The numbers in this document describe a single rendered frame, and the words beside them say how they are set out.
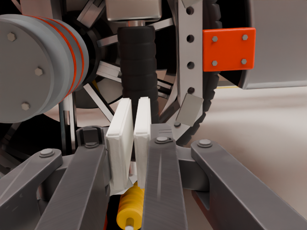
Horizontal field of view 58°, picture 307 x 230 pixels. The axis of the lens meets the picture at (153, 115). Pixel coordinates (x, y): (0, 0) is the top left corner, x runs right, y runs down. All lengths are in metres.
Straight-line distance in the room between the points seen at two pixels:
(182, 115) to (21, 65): 0.28
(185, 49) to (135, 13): 0.24
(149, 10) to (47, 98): 0.18
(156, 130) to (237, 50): 0.37
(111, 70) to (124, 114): 0.44
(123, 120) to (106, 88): 0.61
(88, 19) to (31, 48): 0.25
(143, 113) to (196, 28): 0.34
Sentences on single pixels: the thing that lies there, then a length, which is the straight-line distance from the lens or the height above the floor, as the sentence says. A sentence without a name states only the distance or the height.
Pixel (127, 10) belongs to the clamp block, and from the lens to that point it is 0.26.
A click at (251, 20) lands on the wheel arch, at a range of 0.67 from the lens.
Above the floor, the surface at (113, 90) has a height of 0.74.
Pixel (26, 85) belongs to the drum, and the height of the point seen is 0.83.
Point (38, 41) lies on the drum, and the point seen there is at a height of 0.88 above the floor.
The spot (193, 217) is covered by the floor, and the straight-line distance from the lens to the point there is 1.45.
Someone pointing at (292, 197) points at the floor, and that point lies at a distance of 1.70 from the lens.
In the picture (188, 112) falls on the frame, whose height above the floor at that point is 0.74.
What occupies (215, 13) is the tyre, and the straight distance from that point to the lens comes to 0.58.
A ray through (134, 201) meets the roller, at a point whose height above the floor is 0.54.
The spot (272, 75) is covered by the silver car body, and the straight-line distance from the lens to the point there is 0.70.
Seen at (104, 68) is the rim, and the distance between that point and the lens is 0.60.
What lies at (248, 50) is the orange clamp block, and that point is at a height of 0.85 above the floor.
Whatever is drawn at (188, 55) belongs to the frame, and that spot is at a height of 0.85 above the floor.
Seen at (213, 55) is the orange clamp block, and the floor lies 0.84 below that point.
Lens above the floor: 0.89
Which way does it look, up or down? 17 degrees down
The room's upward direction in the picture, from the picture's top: 3 degrees counter-clockwise
